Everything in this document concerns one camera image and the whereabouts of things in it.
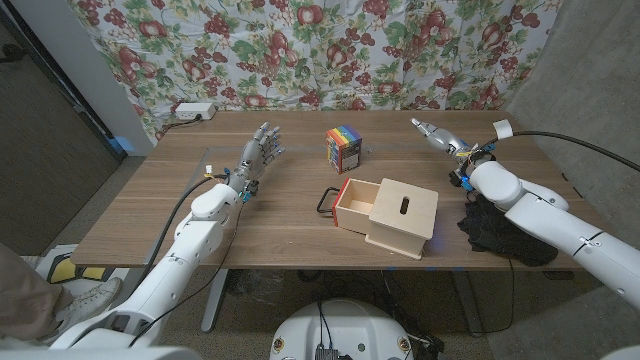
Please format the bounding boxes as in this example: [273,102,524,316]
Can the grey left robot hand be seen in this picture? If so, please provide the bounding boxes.
[228,121,286,204]

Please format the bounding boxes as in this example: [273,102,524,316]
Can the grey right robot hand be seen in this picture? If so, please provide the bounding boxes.
[410,117,475,160]

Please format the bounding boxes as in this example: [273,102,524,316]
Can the black shorts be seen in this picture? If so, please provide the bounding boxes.
[457,193,559,268]

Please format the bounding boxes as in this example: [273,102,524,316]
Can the rainbow card game box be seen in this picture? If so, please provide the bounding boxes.
[325,124,363,175]

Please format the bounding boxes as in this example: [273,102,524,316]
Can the white power strip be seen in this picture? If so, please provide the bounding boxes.
[174,102,218,121]

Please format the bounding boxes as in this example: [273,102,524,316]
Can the wooden box with slot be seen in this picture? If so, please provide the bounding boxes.
[364,177,440,261]

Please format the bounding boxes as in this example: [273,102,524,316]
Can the floral fruit backdrop cloth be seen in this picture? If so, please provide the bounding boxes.
[67,0,564,144]

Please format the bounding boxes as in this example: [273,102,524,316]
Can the blue tape patch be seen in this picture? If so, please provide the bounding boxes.
[108,135,136,155]

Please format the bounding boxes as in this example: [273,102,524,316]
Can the grey metal table leg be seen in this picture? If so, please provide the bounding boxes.
[200,269,230,334]
[452,269,485,339]

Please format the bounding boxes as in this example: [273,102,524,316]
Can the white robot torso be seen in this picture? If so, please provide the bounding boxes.
[269,298,415,360]

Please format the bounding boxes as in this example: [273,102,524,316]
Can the dark brown door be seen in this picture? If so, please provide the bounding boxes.
[0,9,126,256]

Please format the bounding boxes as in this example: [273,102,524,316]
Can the yellow and black object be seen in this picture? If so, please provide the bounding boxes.
[47,252,109,284]

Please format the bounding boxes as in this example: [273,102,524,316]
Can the white sneaker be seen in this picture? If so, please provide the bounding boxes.
[54,277,124,324]

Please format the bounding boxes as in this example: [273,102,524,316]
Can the person's beige trouser leg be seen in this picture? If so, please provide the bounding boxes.
[0,243,64,341]

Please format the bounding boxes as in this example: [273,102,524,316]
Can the white tag on cable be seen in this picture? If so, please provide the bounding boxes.
[492,118,515,141]

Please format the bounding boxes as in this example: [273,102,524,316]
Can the black power strip cable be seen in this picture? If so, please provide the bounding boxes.
[158,115,204,140]

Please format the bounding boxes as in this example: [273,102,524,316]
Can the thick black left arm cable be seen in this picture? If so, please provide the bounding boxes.
[142,173,231,281]

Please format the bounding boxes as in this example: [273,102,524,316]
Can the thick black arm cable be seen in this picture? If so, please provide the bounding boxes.
[492,130,640,174]
[142,173,231,281]

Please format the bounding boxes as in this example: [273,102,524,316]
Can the wooden drawer with black handle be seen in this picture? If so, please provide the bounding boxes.
[316,177,382,235]

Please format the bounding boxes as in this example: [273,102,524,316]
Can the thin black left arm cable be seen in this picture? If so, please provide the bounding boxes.
[128,199,246,349]

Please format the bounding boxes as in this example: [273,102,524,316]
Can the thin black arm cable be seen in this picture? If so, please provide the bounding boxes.
[128,199,246,349]
[469,259,516,335]

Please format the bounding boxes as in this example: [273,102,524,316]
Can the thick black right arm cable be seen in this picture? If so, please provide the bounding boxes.
[492,130,640,174]

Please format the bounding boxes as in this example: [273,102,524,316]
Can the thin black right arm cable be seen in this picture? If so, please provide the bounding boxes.
[469,259,516,335]

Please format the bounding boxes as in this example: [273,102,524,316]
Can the black door handle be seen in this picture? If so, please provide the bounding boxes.
[0,43,26,64]

